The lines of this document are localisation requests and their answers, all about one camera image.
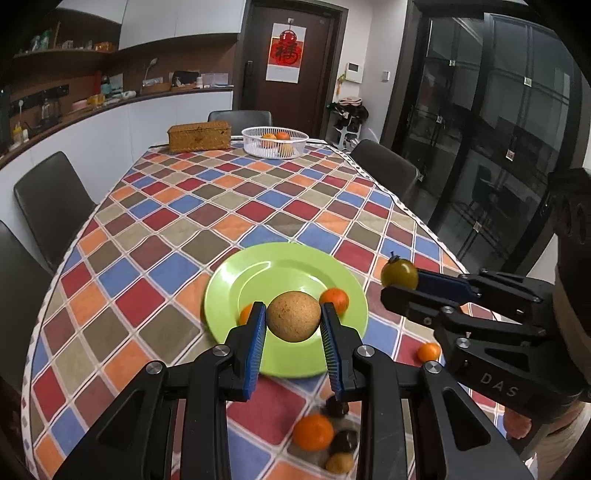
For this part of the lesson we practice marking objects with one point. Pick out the dark wooden door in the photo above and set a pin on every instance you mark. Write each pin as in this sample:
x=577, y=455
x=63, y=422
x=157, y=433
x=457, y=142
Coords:
x=318, y=55

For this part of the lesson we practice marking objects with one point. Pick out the small wicker basket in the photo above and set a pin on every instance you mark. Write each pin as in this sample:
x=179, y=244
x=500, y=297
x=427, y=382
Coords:
x=156, y=87

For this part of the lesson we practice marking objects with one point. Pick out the white desk lamp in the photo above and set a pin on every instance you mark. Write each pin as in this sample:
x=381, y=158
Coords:
x=151, y=69

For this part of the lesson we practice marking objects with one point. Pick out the black power strip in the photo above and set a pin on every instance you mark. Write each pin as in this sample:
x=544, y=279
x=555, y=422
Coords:
x=56, y=90

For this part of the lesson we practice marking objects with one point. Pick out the woven wicker box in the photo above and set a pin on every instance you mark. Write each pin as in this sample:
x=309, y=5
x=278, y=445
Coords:
x=198, y=137

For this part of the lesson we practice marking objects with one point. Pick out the teal picture card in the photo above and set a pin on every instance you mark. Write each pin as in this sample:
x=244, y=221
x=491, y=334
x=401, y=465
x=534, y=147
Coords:
x=113, y=83

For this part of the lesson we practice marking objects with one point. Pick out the yellow fruit in basket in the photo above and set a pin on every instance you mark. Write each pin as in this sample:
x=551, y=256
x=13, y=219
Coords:
x=286, y=150

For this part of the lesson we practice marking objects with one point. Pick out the brown round fruit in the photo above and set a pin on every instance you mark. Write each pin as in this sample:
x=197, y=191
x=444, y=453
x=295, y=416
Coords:
x=294, y=316
x=340, y=464

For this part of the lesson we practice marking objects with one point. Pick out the orange mandarin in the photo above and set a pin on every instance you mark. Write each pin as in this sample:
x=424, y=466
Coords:
x=335, y=300
x=429, y=351
x=314, y=432
x=246, y=316

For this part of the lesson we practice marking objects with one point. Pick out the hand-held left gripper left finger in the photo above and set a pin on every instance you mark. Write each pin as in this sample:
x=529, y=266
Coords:
x=257, y=350

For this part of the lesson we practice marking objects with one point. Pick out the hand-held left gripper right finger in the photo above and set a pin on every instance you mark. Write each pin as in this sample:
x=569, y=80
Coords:
x=331, y=350

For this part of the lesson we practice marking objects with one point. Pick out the yellow hanging ornament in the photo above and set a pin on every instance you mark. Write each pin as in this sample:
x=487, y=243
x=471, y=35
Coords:
x=342, y=83

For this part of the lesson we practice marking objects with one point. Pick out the white wall cabinets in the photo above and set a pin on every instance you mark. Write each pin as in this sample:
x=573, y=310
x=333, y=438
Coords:
x=184, y=23

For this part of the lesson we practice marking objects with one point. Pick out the checkered tablecloth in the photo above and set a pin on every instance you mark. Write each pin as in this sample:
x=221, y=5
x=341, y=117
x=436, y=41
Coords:
x=207, y=207

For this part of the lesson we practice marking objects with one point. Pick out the dark leather chair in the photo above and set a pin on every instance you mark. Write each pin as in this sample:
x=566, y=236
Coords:
x=51, y=203
x=240, y=117
x=18, y=300
x=383, y=166

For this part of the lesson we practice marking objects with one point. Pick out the red and white door poster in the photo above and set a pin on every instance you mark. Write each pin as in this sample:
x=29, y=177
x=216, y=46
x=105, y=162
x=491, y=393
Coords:
x=286, y=53

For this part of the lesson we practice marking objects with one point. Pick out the white counter cabinet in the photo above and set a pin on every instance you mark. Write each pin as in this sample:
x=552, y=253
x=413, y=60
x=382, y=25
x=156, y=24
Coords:
x=161, y=120

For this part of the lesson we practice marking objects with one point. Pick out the dark purple round fruit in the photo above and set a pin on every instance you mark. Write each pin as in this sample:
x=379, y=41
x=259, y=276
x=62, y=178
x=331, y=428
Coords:
x=345, y=442
x=336, y=408

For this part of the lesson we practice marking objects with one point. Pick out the green tomato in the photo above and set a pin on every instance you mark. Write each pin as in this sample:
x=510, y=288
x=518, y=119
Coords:
x=399, y=273

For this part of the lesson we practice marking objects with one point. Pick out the person's right hand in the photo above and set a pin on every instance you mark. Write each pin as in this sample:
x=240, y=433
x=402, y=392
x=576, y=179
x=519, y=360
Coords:
x=518, y=424

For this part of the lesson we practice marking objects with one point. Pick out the green plate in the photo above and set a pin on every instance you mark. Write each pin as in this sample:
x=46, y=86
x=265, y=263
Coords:
x=277, y=272

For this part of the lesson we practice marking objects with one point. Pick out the glass kettle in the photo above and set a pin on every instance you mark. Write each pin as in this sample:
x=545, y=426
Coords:
x=51, y=112

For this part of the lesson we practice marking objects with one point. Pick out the white plastic basket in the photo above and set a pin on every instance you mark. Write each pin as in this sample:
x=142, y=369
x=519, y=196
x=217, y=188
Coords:
x=258, y=145

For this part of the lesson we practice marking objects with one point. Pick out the red bottle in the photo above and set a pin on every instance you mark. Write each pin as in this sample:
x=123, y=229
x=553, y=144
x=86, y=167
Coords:
x=97, y=83

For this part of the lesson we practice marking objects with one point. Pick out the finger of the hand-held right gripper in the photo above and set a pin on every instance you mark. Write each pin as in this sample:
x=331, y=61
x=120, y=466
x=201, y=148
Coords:
x=415, y=304
x=443, y=285

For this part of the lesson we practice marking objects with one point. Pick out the yellow cup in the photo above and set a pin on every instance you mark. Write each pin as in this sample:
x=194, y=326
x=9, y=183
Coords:
x=96, y=99

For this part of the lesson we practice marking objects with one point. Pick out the black framed glass sliding door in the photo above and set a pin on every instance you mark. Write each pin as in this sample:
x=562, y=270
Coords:
x=485, y=138

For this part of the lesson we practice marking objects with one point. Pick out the shoe rack with clothes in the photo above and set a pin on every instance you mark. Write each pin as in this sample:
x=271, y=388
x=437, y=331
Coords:
x=348, y=115

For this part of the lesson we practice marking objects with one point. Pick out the white wall intercom panel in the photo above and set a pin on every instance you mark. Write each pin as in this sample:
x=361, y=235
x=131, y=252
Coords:
x=353, y=72

